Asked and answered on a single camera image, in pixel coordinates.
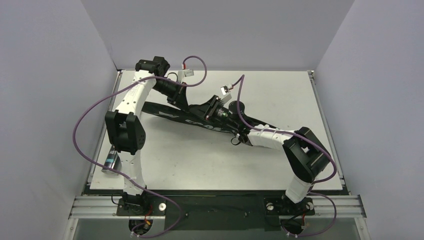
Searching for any black Crossway racket bag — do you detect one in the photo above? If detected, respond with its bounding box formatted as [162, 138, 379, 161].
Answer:
[140, 99, 279, 135]

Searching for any black shuttlecock tube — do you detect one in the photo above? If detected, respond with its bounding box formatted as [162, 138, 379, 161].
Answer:
[101, 145, 121, 175]

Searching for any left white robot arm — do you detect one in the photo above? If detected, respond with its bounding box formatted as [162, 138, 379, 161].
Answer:
[105, 56, 189, 215]

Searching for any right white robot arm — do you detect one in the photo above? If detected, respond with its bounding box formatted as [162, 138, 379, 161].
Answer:
[191, 96, 337, 215]

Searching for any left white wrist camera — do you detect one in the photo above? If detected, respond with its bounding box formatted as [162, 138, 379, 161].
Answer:
[177, 69, 194, 83]

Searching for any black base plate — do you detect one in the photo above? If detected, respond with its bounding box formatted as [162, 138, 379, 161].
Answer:
[113, 190, 315, 236]

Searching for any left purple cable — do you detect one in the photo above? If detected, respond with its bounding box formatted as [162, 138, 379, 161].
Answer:
[72, 55, 208, 239]

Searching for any aluminium frame rail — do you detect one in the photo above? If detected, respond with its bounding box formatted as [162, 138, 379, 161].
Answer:
[69, 195, 367, 220]

